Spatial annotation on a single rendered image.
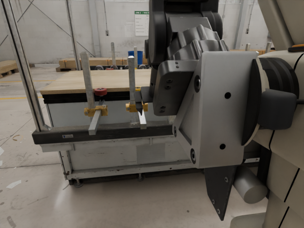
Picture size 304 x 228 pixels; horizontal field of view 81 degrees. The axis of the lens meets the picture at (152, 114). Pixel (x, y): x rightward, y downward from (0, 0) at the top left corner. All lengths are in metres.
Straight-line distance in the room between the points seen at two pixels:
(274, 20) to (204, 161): 0.22
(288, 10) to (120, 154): 1.46
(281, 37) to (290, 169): 0.19
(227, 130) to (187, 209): 1.43
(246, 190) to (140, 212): 1.25
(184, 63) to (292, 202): 0.26
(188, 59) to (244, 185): 0.25
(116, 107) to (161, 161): 0.67
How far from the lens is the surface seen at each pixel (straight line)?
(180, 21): 0.27
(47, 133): 1.25
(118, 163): 1.65
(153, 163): 1.69
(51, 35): 8.69
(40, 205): 1.82
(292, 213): 0.38
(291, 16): 0.30
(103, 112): 1.12
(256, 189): 0.37
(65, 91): 1.35
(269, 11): 0.33
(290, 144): 0.24
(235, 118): 0.18
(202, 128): 0.17
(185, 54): 0.21
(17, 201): 1.95
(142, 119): 0.93
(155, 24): 0.28
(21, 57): 1.16
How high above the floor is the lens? 1.24
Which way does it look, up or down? 24 degrees down
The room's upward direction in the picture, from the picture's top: straight up
